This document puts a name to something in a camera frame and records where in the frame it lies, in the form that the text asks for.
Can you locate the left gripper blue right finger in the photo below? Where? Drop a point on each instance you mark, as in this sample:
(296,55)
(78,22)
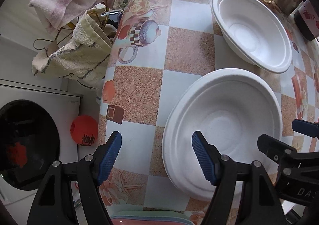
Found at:
(205,156)

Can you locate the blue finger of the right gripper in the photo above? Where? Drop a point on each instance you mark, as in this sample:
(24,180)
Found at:
(274,149)
(310,129)

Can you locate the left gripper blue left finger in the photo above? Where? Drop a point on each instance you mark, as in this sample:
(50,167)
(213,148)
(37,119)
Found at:
(106,155)

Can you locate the large white foam bowl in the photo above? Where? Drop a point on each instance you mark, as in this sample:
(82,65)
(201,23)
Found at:
(231,107)

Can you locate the pink plastic plate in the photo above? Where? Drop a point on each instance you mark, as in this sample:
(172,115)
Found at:
(129,221)

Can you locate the red paper lantern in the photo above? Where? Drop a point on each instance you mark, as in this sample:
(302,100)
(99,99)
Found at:
(84,130)

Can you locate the white washing machine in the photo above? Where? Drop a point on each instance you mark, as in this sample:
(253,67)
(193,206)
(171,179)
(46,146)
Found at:
(35,132)

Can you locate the cream striped towel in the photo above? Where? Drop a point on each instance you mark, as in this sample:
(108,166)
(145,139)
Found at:
(85,57)

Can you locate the strawberry pattern mug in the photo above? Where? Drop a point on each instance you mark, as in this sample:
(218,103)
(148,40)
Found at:
(306,20)

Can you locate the patterned vinyl tablecloth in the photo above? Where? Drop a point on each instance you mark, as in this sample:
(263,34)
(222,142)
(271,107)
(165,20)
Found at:
(163,47)

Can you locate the pink towel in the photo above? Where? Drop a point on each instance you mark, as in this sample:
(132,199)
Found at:
(54,14)

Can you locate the wire drying rack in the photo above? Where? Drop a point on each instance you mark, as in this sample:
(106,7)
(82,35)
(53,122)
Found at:
(68,28)

